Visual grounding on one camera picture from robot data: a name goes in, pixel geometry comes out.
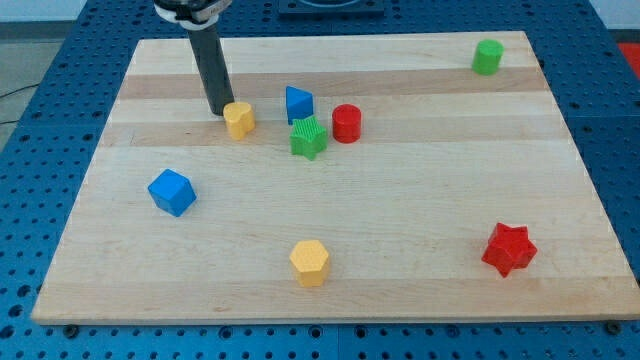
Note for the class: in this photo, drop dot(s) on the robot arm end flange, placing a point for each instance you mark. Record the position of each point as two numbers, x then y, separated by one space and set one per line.
192 15

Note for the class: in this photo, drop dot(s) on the yellow heart block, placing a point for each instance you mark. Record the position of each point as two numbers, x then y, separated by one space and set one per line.
239 118

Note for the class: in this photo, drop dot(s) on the blue cube block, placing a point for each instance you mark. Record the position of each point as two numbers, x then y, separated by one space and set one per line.
172 192

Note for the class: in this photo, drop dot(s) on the green star block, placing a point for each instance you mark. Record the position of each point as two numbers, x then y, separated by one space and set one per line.
308 137

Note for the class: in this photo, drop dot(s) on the red cylinder block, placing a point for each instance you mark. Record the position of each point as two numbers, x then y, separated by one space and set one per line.
346 123

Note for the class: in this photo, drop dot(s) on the yellow hexagon block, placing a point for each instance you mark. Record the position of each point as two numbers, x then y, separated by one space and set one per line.
310 261

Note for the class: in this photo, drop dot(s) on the blue triangle block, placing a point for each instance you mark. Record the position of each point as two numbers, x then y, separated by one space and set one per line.
299 104

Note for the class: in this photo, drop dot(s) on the wooden board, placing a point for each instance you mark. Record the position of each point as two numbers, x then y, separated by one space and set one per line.
405 212

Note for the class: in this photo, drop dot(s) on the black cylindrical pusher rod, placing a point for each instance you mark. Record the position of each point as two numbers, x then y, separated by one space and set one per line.
208 52

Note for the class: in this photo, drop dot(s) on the red star block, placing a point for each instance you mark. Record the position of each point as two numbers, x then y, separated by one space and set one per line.
509 248

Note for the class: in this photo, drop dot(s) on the green cylinder block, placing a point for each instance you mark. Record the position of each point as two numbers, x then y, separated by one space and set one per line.
487 57

